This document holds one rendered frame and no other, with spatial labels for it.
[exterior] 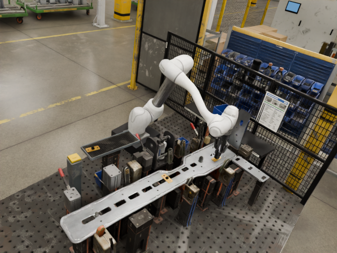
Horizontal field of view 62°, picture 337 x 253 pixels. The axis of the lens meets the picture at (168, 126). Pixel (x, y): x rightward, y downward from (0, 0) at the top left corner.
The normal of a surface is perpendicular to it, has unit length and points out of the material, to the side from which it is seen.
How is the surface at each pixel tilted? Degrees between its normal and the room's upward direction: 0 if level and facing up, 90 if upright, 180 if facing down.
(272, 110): 90
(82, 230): 0
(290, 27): 90
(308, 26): 90
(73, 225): 0
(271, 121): 90
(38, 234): 0
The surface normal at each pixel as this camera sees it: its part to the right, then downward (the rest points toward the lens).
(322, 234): 0.16, -0.82
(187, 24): -0.62, 0.36
